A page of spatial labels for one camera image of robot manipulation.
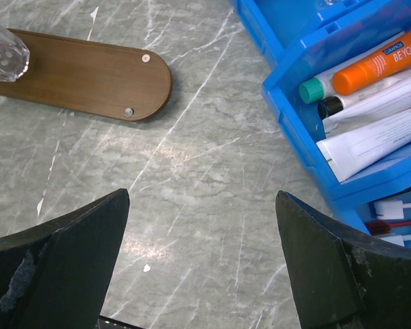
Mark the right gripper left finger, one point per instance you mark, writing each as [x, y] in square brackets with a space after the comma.
[56, 274]

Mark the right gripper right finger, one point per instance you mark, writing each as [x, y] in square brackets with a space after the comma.
[341, 277]

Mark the clear plastic cup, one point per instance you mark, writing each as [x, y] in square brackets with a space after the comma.
[322, 4]
[14, 56]

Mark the red toothbrush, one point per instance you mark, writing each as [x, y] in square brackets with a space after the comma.
[380, 227]

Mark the white toothbrush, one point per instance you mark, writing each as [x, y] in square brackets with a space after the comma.
[390, 209]

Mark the large white toothpaste tube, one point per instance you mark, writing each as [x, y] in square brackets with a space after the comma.
[350, 152]

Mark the white toothpaste tube black cap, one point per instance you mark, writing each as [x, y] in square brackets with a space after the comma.
[336, 103]

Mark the white toothpaste tube green cap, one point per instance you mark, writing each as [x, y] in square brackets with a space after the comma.
[320, 86]

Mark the brown oval wooden tray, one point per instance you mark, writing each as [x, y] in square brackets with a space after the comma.
[112, 81]

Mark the orange toothpaste tube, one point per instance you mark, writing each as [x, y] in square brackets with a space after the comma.
[383, 62]

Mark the blue compartment bin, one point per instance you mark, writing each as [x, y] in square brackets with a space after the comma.
[299, 42]

